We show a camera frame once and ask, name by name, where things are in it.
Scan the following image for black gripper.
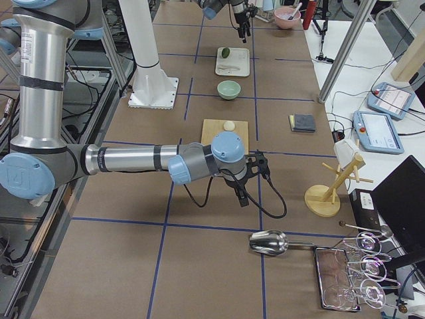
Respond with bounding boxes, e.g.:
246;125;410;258
233;11;251;43
222;172;252;207

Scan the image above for white plastic spoon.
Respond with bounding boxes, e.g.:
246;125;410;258
216;64;240;72

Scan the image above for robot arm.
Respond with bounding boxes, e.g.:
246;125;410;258
196;0;258;43
1;1;258;206

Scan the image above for pink bowl with ice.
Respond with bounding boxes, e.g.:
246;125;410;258
274;7;301;29

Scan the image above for metal rod in bowl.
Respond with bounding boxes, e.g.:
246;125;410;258
288;2;302;20

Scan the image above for light green bowl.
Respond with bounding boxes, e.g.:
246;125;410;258
216;80;241;100

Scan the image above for white steamed bun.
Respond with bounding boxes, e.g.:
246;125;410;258
223;120;236;132

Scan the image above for green avocado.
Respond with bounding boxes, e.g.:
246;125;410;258
220;47;230;58

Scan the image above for white bear serving tray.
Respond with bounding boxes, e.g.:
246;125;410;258
215;47;250;77

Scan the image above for metal scoop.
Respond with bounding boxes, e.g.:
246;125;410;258
249;229;315;256

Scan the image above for red cylinder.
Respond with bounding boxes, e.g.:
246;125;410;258
302;0;317;31

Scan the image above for wooden cutting board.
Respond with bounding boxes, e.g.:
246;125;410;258
201;119;249;155

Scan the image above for wooden mug tree stand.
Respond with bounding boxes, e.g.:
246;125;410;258
304;153;373;217

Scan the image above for black tripod stick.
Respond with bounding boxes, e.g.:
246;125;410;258
313;0;334;64

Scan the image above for white mug on stand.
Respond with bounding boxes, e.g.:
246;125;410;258
333;139;359;169

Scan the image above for dark wooden tray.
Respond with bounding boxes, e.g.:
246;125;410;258
313;247;361;313

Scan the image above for glass on rack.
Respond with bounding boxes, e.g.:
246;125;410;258
355;232;382;255
359;256;387;282
355;279;386;309

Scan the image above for near teach pendant tablet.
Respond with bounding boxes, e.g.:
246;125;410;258
353;111;404;155

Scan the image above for teach pendant tablet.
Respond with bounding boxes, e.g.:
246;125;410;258
353;111;404;155
367;82;416;120

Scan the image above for black laptop monitor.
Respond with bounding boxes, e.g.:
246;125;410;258
372;156;424;253

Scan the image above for far teach pendant tablet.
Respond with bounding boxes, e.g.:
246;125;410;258
367;82;416;120

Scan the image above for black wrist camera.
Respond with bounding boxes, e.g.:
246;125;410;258
246;151;270;180
246;4;258;18

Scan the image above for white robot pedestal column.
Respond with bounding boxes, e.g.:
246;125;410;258
119;0;159;68

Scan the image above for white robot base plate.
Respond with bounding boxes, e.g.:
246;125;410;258
128;66;179;110

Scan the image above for aluminium frame post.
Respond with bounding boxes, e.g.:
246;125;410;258
318;0;377;104

